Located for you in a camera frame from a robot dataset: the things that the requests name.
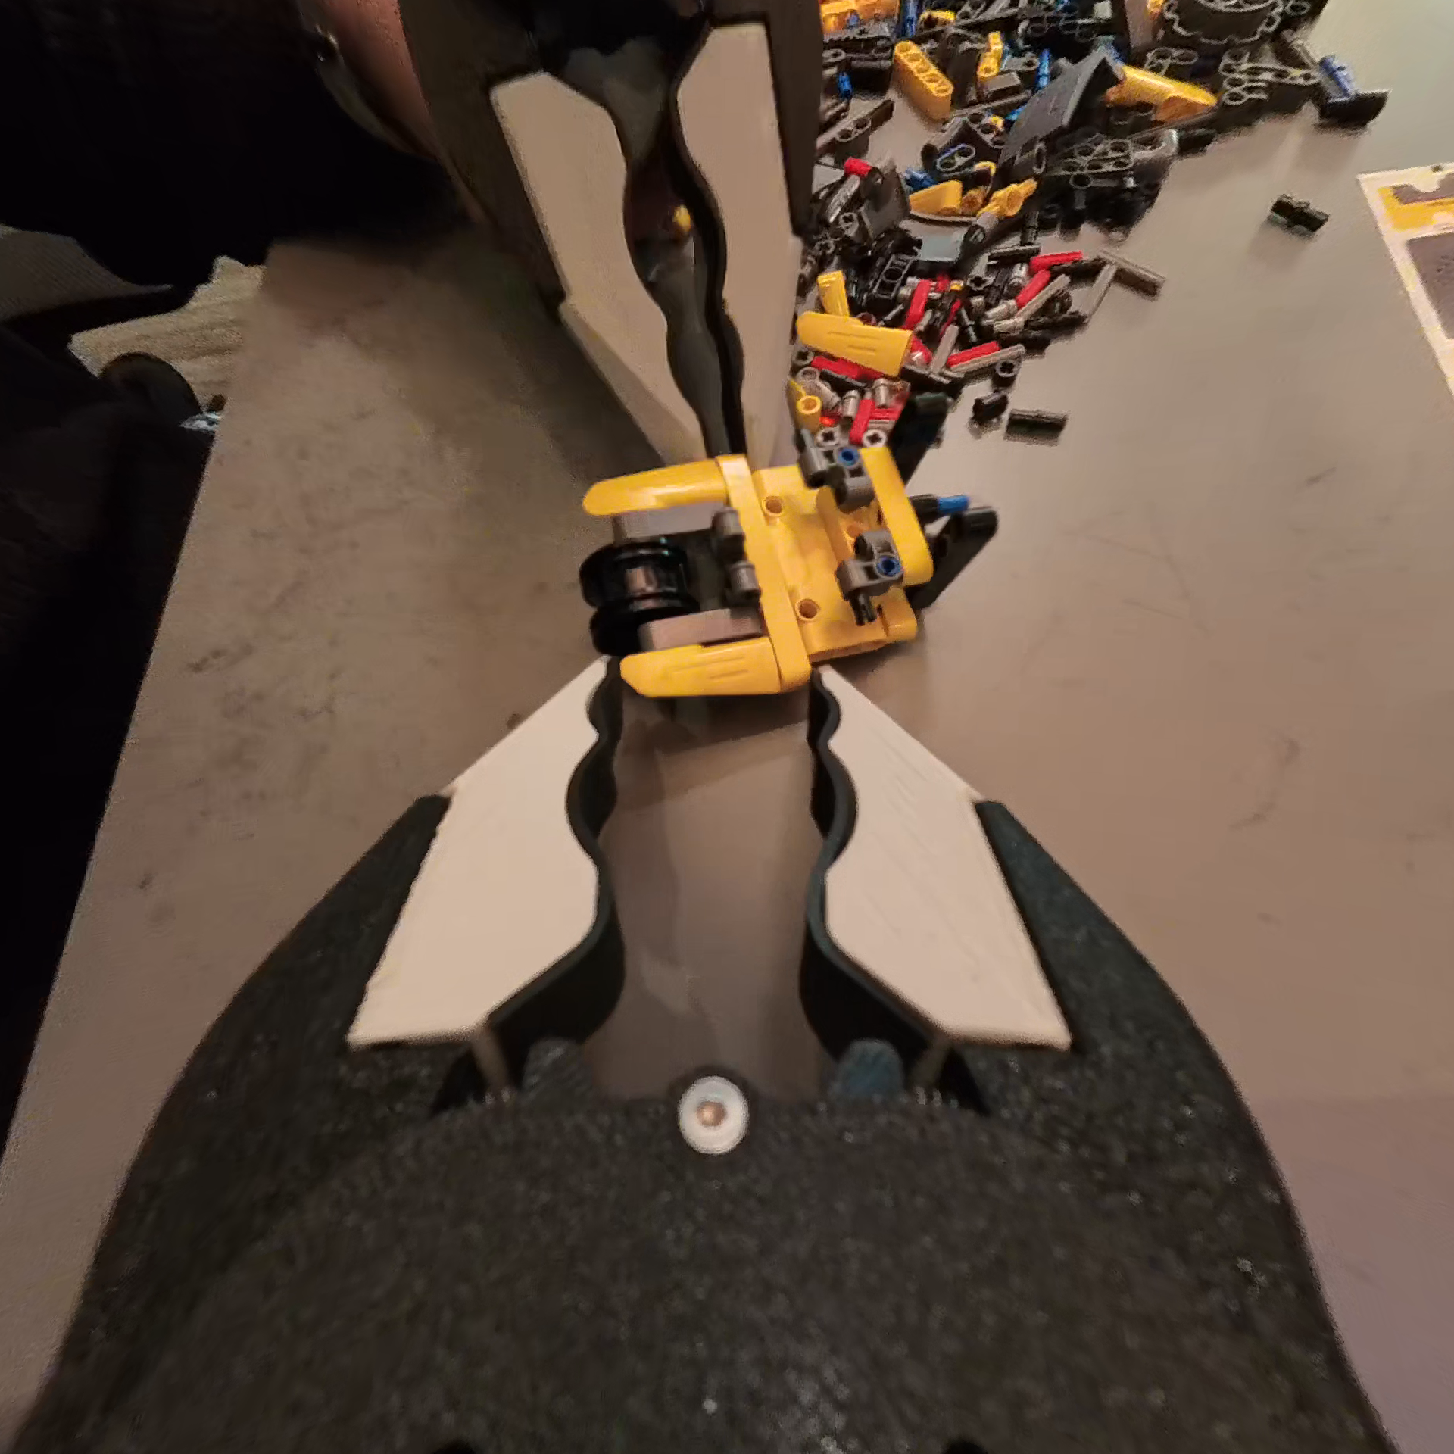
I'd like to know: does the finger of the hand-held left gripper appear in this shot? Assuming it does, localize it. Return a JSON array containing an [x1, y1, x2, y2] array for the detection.
[[672, 14, 822, 459], [398, 0, 739, 459]]

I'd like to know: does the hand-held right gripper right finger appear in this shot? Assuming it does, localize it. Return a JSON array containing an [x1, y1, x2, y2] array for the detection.
[[799, 668, 1073, 1102]]

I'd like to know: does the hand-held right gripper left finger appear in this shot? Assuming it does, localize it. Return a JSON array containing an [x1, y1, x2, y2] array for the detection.
[[342, 657, 628, 1102]]

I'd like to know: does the pile of toy building pieces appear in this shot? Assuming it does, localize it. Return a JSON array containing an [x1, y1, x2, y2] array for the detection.
[[784, 0, 1392, 459]]

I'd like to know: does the small yellow toy brick assembly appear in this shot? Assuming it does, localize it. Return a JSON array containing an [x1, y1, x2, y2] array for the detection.
[[578, 453, 1000, 701]]

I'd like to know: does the person's left hand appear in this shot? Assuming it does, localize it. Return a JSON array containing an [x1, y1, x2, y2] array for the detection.
[[300, 0, 458, 156]]

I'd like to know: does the person's dark clothing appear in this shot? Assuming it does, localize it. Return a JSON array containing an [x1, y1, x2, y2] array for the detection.
[[0, 0, 340, 1138]]

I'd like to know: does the yellow sticker sheet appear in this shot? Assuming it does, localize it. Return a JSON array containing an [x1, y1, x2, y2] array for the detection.
[[1355, 166, 1454, 400]]

